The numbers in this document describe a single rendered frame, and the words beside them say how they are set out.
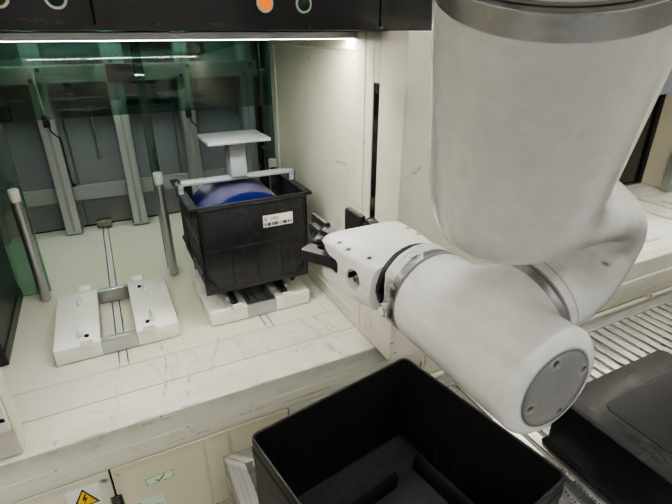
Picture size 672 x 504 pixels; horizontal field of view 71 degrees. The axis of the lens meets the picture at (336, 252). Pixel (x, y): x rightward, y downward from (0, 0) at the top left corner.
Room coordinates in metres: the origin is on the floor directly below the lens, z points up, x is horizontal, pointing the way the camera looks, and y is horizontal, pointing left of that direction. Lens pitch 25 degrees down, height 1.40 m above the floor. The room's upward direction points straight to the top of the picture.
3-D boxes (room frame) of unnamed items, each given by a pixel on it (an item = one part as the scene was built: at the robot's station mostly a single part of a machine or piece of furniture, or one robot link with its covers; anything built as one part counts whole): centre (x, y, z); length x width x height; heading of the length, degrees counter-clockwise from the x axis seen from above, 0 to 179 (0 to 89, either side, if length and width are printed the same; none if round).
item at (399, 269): (0.37, -0.08, 1.19); 0.09 x 0.03 x 0.08; 117
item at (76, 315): (0.79, 0.44, 0.89); 0.22 x 0.21 x 0.04; 26
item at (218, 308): (0.91, 0.20, 0.89); 0.22 x 0.21 x 0.04; 26
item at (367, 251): (0.43, -0.05, 1.19); 0.11 x 0.10 x 0.07; 27
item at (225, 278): (0.91, 0.20, 1.06); 0.24 x 0.20 x 0.32; 116
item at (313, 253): (0.44, 0.00, 1.19); 0.08 x 0.06 x 0.01; 87
